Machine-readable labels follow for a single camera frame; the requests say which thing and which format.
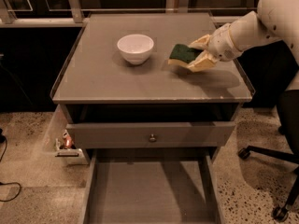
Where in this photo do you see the grey top drawer with knob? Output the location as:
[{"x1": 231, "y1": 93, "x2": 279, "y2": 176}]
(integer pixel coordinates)
[{"x1": 66, "y1": 121, "x2": 235, "y2": 149}]

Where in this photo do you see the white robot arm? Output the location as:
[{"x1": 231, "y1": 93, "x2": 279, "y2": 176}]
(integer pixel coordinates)
[{"x1": 187, "y1": 0, "x2": 299, "y2": 72}]

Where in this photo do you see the metal railing frame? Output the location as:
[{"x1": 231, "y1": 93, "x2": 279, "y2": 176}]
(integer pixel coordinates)
[{"x1": 0, "y1": 0, "x2": 259, "y2": 27}]

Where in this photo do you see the green and yellow sponge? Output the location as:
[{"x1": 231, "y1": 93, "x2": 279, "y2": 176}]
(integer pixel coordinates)
[{"x1": 168, "y1": 44, "x2": 202, "y2": 67}]

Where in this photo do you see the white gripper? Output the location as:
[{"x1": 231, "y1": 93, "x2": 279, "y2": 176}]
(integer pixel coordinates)
[{"x1": 187, "y1": 22, "x2": 242, "y2": 72}]

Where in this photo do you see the black floor cable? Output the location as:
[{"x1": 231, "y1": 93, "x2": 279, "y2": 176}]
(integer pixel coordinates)
[{"x1": 0, "y1": 128, "x2": 22, "y2": 203}]

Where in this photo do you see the open grey middle drawer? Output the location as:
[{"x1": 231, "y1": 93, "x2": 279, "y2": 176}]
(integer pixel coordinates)
[{"x1": 78, "y1": 148, "x2": 225, "y2": 224}]

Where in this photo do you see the white ceramic bowl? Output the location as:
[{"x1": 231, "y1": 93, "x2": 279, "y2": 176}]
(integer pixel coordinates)
[{"x1": 117, "y1": 34, "x2": 154, "y2": 65}]

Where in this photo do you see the clear plastic side bin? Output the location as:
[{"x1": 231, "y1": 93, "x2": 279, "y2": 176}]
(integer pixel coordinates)
[{"x1": 43, "y1": 106, "x2": 90, "y2": 165}]

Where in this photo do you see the grey drawer cabinet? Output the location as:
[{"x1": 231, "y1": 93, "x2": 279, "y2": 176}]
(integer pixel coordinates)
[{"x1": 50, "y1": 12, "x2": 256, "y2": 165}]

